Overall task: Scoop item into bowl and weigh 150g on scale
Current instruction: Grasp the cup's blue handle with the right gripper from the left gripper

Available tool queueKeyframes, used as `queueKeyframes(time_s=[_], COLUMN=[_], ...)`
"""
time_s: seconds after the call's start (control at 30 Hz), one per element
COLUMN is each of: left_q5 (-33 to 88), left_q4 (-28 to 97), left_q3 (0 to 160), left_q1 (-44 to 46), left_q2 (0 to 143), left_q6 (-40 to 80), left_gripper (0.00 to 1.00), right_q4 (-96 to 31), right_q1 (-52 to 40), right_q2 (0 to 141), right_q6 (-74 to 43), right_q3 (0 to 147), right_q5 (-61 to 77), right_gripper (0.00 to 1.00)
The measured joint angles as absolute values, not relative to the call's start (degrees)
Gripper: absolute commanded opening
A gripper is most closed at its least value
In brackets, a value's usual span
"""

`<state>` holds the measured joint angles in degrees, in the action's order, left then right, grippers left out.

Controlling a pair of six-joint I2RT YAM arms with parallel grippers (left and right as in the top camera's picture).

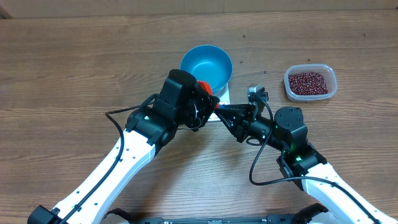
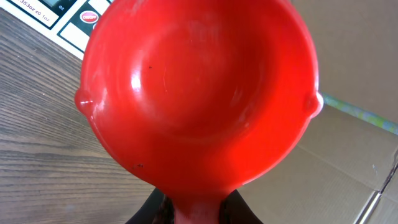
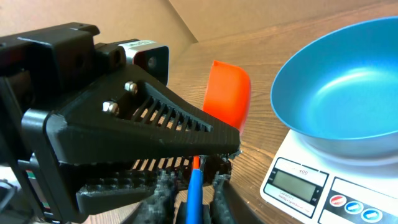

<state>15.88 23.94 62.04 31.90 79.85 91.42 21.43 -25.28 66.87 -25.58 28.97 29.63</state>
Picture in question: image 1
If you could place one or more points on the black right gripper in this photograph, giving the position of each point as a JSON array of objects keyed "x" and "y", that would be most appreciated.
[{"x": 238, "y": 117}]

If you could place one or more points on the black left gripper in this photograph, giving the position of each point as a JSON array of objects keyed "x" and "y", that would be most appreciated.
[{"x": 208, "y": 105}]

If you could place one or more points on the red measuring scoop blue handle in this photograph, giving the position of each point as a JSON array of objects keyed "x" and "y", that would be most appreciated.
[{"x": 206, "y": 86}]

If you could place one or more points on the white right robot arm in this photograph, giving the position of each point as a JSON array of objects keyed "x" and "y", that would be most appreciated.
[{"x": 299, "y": 161}]

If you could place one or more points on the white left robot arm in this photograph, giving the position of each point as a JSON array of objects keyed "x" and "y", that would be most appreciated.
[{"x": 182, "y": 101}]

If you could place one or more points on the white digital kitchen scale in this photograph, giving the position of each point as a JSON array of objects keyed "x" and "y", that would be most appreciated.
[{"x": 223, "y": 95}]

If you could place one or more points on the blue metal bowl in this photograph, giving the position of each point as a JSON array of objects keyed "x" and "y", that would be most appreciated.
[{"x": 210, "y": 64}]

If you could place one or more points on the red adzuki beans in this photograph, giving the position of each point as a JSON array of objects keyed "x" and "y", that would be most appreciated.
[{"x": 308, "y": 83}]

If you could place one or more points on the clear plastic food container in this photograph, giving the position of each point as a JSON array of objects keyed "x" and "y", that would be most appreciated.
[{"x": 323, "y": 69}]

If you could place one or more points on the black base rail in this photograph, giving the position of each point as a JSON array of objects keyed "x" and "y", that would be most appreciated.
[{"x": 118, "y": 216}]

